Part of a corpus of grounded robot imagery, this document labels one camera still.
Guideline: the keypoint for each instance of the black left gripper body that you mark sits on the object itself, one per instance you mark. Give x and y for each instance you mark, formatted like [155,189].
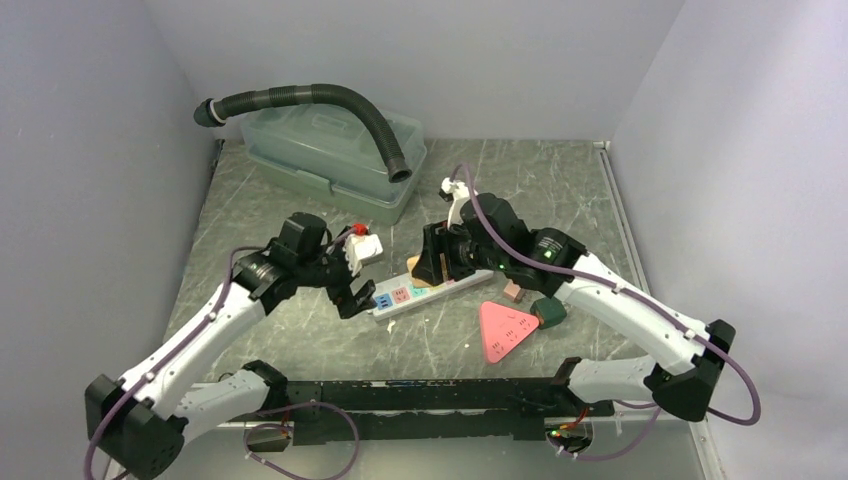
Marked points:
[329,271]

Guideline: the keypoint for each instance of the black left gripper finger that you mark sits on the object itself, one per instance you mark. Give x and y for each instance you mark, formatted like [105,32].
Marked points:
[363,298]
[347,308]

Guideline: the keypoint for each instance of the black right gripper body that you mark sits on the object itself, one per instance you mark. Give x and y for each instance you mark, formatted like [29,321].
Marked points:
[462,252]

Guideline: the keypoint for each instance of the tan cube plug adapter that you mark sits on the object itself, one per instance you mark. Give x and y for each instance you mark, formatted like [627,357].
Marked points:
[420,272]

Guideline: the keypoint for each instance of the white multicolour power strip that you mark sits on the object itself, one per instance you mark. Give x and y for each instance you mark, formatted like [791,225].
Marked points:
[398,294]

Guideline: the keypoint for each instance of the pink triangular power strip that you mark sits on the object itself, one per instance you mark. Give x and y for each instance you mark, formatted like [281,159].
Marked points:
[502,329]

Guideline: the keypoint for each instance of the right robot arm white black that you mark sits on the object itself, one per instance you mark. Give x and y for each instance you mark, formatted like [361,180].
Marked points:
[684,357]

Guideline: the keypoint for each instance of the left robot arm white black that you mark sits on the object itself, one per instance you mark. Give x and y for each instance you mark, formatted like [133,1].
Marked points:
[143,419]

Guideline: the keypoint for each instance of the small pink cube adapter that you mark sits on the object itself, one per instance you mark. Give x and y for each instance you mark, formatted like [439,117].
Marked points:
[513,292]

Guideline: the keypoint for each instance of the dark green cube adapter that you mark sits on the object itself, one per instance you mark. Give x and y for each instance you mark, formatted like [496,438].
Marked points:
[549,312]

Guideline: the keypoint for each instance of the translucent green plastic box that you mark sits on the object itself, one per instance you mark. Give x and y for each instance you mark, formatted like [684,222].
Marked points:
[326,153]

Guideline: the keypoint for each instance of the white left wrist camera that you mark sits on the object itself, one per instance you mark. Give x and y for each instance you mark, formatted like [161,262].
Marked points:
[360,246]

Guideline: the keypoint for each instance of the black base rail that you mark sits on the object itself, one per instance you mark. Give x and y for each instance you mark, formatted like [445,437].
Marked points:
[521,409]

